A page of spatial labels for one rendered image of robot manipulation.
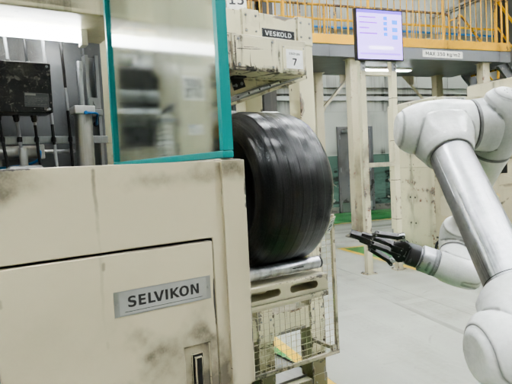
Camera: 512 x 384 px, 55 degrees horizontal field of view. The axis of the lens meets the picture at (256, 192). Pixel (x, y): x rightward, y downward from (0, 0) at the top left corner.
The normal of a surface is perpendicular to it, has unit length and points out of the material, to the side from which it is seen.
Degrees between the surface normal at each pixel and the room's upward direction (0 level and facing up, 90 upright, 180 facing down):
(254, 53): 90
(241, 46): 90
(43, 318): 90
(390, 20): 90
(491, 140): 130
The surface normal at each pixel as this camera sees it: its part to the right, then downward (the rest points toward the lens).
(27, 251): 0.55, 0.01
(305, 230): 0.51, 0.48
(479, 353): -0.99, 0.14
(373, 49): 0.36, 0.03
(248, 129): -0.37, -0.56
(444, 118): -0.15, -0.59
